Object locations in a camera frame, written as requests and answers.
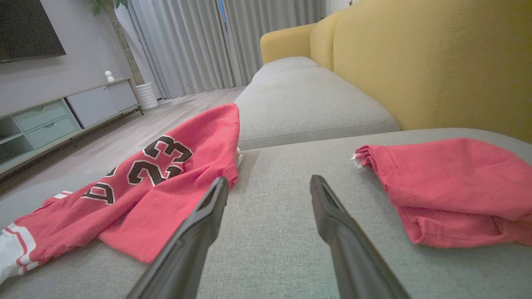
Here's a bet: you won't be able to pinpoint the grey green TV cabinet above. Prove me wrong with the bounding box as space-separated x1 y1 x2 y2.
0 78 144 177

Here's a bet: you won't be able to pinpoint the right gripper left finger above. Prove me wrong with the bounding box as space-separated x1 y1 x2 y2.
126 176 229 299

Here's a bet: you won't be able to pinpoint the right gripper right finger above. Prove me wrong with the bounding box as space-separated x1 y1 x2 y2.
310 174 412 299

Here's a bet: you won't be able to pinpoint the black flat television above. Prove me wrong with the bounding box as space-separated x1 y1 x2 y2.
0 0 67 64

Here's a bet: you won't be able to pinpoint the large grey sofa seat cushion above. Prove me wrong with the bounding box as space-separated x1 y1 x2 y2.
0 128 532 299

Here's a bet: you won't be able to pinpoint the red shorts with elastic waist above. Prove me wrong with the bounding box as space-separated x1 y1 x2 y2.
352 138 532 249

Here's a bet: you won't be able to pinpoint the narrow yellow sofa back cushion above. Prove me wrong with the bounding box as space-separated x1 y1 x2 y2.
310 12 345 71

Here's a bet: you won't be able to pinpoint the indoor tree plant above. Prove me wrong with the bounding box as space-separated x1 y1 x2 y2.
91 0 146 86

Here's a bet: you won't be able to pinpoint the white ribbed plant pot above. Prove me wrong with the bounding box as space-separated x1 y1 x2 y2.
136 82 160 111

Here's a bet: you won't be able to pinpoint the grey curtain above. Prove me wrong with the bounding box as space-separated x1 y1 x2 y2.
224 0 327 83
127 0 233 99

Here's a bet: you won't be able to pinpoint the red jersey with white trim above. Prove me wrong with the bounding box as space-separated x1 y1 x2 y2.
0 103 241 287

